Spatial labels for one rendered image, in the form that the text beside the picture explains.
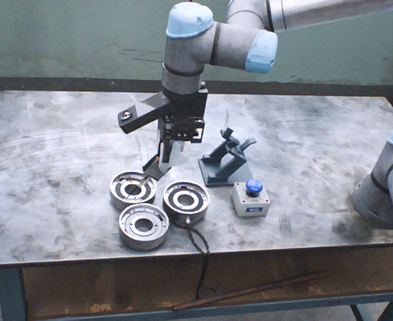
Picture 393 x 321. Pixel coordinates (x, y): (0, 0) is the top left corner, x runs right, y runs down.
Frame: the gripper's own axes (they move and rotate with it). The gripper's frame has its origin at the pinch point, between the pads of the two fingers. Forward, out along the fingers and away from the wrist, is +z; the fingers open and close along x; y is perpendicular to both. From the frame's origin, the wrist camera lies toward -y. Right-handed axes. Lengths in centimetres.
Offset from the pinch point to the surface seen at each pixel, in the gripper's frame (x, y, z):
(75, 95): 44.4, -16.9, 13.1
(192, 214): -6.3, 7.2, 9.6
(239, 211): -4.4, 19.0, 11.3
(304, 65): 159, 113, 71
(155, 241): -12.9, -1.9, 9.7
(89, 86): 160, -8, 87
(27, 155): 18.7, -28.7, 13.0
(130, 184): 4.7, -5.3, 10.3
